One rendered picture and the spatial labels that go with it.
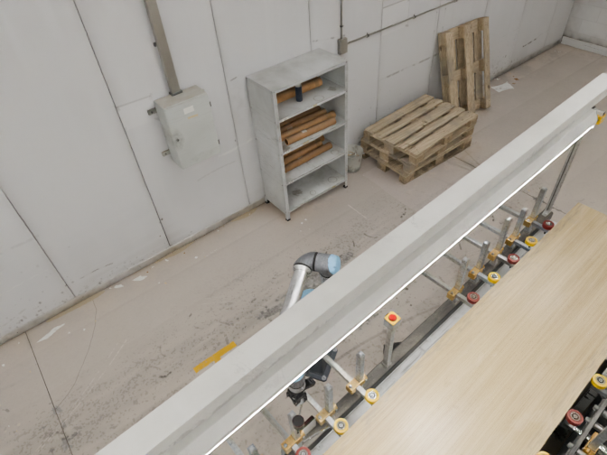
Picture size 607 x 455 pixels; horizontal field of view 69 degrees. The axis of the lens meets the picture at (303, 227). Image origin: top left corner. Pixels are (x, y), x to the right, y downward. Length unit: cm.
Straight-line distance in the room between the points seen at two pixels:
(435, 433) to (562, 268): 156
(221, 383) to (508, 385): 213
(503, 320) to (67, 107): 342
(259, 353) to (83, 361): 345
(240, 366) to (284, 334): 13
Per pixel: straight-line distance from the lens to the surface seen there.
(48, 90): 380
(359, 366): 267
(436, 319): 331
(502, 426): 281
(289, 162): 480
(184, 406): 105
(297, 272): 258
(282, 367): 114
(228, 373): 106
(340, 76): 471
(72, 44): 376
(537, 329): 320
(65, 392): 435
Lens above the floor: 337
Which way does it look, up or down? 44 degrees down
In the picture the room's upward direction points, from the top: 5 degrees counter-clockwise
